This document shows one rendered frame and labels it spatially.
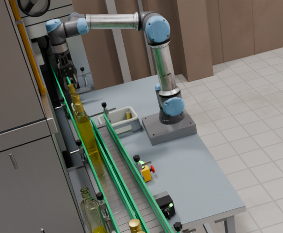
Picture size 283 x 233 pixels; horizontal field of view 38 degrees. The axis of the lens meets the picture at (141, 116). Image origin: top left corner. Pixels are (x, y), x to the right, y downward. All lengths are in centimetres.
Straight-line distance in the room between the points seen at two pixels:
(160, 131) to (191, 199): 55
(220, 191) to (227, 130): 186
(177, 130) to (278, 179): 112
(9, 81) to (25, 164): 31
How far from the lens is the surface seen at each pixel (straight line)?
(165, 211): 177
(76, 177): 198
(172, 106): 216
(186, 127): 230
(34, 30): 298
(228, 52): 508
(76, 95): 204
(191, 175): 204
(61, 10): 297
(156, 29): 201
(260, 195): 304
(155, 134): 230
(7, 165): 148
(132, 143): 236
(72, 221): 165
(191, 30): 452
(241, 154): 343
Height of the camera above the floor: 200
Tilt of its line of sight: 29 degrees down
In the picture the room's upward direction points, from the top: 12 degrees counter-clockwise
